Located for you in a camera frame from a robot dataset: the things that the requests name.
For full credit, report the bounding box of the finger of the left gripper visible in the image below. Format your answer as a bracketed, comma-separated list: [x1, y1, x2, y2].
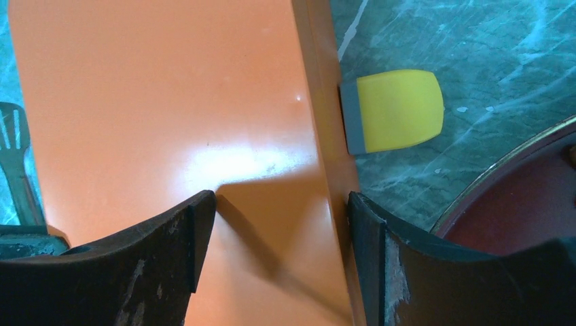
[1, 225, 70, 260]

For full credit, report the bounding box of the dark red round plate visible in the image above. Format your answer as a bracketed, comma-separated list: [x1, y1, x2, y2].
[431, 116, 575, 255]

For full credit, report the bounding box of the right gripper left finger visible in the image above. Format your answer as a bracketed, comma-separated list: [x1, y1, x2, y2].
[1, 190, 217, 325]

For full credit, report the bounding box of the orange box lid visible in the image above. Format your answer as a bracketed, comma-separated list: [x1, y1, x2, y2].
[8, 1, 366, 325]

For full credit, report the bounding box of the yellow sponge cube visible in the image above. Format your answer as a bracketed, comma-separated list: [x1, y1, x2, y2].
[338, 69, 444, 156]

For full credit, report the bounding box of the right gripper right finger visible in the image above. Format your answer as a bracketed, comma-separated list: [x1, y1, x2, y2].
[347, 192, 575, 325]

